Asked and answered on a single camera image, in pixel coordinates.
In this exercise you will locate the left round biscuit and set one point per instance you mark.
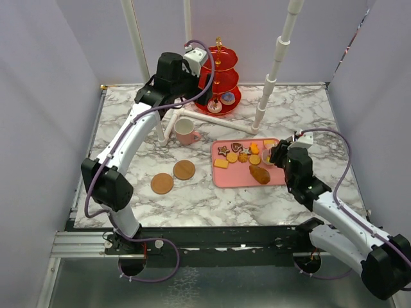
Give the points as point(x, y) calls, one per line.
point(232, 157)

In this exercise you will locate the blue frosted donut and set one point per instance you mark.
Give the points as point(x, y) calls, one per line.
point(228, 98)

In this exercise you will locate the pink serving tray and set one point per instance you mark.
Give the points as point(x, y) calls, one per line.
point(237, 174)

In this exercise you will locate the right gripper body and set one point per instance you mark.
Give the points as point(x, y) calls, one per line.
point(280, 156)

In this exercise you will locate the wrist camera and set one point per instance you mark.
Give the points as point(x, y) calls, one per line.
point(193, 60)
point(302, 140)

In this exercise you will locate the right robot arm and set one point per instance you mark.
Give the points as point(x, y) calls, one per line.
point(381, 260)

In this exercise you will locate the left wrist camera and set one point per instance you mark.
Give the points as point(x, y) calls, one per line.
point(193, 60)

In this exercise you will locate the white pvc pipe frame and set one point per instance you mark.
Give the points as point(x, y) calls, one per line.
point(182, 88)

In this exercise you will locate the star gingerbread cookie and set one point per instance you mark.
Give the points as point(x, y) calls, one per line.
point(246, 151)
point(223, 151)

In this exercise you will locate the pink mug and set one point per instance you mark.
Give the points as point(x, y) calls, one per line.
point(184, 129)

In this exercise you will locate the orange fish cookie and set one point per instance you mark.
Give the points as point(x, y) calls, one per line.
point(254, 149)

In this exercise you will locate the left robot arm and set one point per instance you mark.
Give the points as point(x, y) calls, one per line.
point(108, 190)

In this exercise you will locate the rectangular yellow biscuit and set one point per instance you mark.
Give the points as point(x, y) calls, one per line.
point(221, 163)

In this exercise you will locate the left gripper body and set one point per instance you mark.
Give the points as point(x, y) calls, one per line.
point(189, 84)

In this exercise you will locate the swirl butter cookie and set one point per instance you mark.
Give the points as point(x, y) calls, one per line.
point(243, 157)

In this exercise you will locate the brown croissant bread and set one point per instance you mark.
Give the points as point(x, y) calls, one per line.
point(261, 175)

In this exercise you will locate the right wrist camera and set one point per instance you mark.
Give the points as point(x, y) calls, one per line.
point(302, 140)

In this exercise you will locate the heart gingerbread cookie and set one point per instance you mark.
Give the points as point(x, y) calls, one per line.
point(236, 147)

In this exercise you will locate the yellow donut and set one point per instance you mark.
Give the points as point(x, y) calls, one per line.
point(265, 157)

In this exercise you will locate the left star gingerbread cookie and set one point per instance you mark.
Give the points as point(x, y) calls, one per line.
point(223, 151)

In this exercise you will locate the red three-tier stand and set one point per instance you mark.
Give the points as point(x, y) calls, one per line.
point(226, 77)

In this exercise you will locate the white chocolate donut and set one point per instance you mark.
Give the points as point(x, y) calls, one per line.
point(214, 106)

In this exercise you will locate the wooden coaster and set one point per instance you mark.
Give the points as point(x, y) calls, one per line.
point(184, 170)
point(162, 183)

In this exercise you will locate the right round biscuit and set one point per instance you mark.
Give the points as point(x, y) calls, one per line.
point(255, 159)

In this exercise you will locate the right star gingerbread cookie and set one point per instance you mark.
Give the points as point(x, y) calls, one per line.
point(246, 151)

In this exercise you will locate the lower wooden coaster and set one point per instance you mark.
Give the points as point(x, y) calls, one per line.
point(162, 183)

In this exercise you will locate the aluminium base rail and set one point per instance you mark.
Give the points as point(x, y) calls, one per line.
point(86, 243)

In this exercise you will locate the upper wooden coaster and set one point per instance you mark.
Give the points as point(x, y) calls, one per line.
point(184, 170)

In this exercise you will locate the round biscuit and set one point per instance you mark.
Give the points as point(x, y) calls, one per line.
point(232, 157)
point(255, 159)

